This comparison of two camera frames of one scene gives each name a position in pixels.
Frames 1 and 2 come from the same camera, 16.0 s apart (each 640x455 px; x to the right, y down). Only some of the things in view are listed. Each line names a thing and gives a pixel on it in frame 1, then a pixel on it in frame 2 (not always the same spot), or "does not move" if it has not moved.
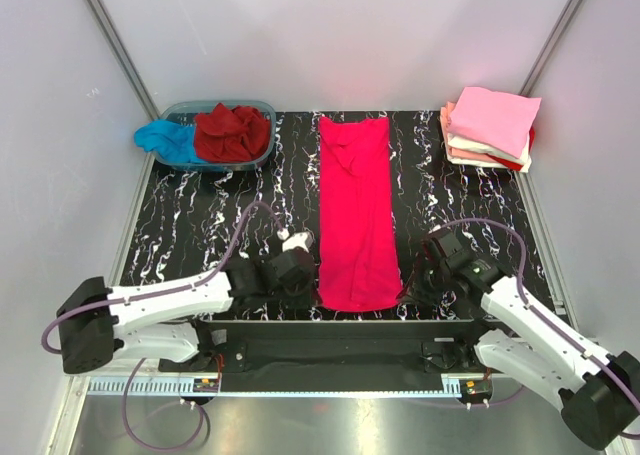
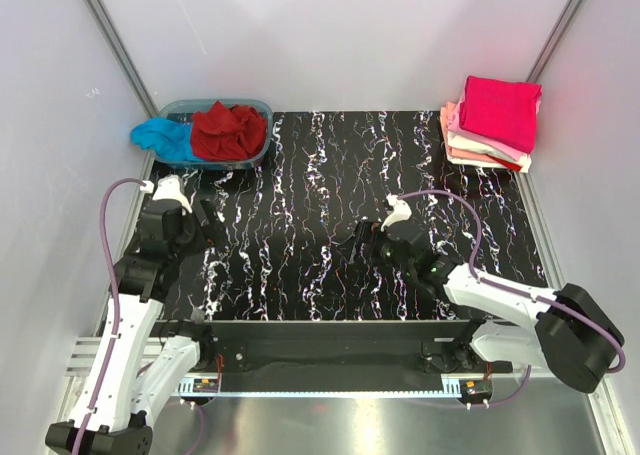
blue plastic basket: (184, 112) does not move
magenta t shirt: (358, 268) to (500, 109)
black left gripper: (303, 300) to (214, 225)
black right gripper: (413, 292) to (366, 232)
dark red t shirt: (230, 135) does not move
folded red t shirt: (512, 165) does not move
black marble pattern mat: (191, 222) does not move
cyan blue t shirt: (170, 139) does not move
